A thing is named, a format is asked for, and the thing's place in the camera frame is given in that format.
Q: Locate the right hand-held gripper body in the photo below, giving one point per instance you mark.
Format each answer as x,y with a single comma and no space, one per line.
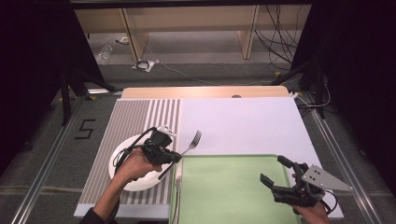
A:
320,179

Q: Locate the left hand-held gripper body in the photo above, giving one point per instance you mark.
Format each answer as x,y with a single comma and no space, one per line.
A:
158,143

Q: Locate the metal spoon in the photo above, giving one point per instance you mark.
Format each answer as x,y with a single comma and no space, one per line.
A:
178,180

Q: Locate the metal fork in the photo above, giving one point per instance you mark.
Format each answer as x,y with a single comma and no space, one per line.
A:
194,140

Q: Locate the white plate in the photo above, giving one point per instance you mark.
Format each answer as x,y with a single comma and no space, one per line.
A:
146,183

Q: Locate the green tray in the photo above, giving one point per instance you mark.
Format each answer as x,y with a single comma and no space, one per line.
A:
224,186

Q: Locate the person's left hand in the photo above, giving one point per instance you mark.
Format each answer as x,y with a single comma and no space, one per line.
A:
135,165

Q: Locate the person's right hand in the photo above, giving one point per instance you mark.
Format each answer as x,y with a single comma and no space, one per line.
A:
314,216

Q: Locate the grey striped placemat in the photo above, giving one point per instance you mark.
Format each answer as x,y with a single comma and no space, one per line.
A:
130,115

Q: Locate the white table board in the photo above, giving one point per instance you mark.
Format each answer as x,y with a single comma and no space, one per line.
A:
243,124

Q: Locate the wooden table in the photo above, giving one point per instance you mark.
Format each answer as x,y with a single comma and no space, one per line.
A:
202,92

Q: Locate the black metal stand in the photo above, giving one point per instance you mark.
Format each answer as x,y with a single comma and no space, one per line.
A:
319,93
65,99

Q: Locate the white packet with black coil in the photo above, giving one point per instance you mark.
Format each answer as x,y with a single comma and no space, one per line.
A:
143,66

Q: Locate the clear plastic wrapper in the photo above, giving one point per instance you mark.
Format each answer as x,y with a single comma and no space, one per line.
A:
104,54

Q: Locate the black curtain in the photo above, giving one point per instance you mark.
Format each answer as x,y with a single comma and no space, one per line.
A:
31,62
358,62

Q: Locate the aluminium floor rail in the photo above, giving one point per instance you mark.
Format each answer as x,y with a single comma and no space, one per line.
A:
46,168
342,168

